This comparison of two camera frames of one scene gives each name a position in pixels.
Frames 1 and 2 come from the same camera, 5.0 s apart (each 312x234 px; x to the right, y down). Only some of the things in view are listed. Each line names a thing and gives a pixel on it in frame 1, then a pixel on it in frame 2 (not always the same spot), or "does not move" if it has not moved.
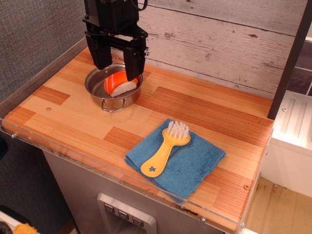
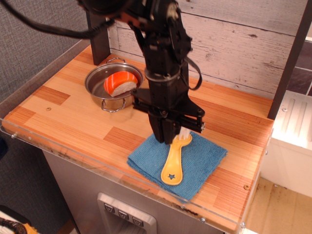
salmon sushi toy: (117, 82) does not move
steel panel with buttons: (118, 217) does not move
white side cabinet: (287, 160) does not move
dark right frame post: (287, 74) does not move
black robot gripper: (119, 19) → (168, 97)
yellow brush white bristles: (177, 133) → (172, 173)
